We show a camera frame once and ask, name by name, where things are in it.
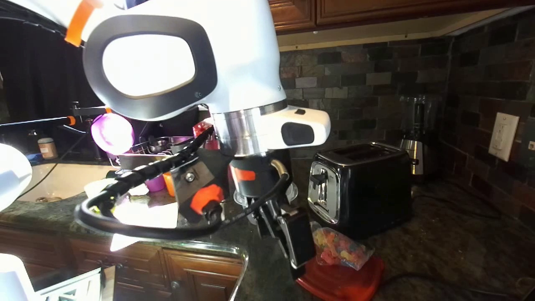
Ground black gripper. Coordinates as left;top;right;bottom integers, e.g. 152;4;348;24
227;157;316;275

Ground clear bag of gummy bears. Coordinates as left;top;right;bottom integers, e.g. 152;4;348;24
311;223;376;272

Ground red plate with food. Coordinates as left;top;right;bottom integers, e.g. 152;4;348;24
292;252;388;301

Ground black chrome toaster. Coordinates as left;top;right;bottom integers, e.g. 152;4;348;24
306;140;415;238

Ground orange plastic cup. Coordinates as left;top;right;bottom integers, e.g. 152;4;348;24
160;172;180;198

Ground dish rack with dishes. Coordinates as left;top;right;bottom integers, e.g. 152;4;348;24
114;133;195;172

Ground purple round bowl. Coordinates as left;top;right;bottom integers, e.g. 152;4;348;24
88;111;135;157

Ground wooden upper cabinet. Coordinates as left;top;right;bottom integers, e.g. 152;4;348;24
267;0;535;46

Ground small white jar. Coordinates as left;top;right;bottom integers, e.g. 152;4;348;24
35;135;60;162

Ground black wrist camera orange mount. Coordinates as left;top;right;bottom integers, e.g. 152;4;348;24
160;155;227;222

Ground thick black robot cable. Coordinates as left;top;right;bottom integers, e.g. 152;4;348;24
73;123;292;242

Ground white wire rack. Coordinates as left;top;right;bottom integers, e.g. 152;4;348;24
32;265;105;301

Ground white wall outlet plate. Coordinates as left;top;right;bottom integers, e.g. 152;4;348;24
486;110;522;163

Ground thin black cable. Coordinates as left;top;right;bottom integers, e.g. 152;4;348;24
15;131;88;197

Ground orange strap on arm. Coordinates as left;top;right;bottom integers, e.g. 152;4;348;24
62;0;105;49

